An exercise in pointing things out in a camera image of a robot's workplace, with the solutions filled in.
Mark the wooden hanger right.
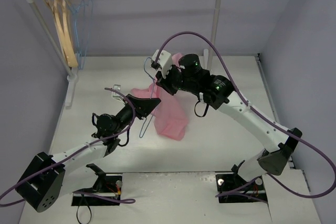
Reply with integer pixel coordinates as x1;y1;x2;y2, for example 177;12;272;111
50;0;79;67

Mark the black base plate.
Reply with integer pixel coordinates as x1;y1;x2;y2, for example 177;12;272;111
215;173;268;204
71;174;122;206

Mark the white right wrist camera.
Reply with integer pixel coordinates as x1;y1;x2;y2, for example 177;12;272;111
151;49;173;79

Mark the blue wire hanger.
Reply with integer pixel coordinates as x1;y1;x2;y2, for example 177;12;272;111
66;0;94;70
139;57;155;138
62;0;93;70

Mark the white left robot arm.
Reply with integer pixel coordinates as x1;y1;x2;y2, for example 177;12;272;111
15;94;161;212

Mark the wooden hanger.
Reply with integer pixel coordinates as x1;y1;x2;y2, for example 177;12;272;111
50;0;79;67
43;0;77;66
36;0;74;65

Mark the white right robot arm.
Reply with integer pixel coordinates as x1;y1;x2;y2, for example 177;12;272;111
152;51;302;188

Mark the wooden hanger left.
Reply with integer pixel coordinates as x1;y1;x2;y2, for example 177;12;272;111
36;0;74;65

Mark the pink t shirt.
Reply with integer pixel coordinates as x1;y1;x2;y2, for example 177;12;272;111
130;52;190;142

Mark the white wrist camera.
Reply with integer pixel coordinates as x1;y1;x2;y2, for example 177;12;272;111
112;84;122;101
151;49;173;79

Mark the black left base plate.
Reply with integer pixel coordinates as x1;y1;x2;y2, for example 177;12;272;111
71;174;122;206

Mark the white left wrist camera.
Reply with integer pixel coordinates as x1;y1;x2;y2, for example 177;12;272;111
112;84;122;101

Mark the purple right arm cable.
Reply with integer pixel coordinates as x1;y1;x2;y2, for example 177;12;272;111
156;31;336;199

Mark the wooden hanger middle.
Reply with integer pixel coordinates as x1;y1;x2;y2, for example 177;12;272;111
43;0;77;66

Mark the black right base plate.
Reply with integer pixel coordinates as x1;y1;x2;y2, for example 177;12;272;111
215;173;268;204

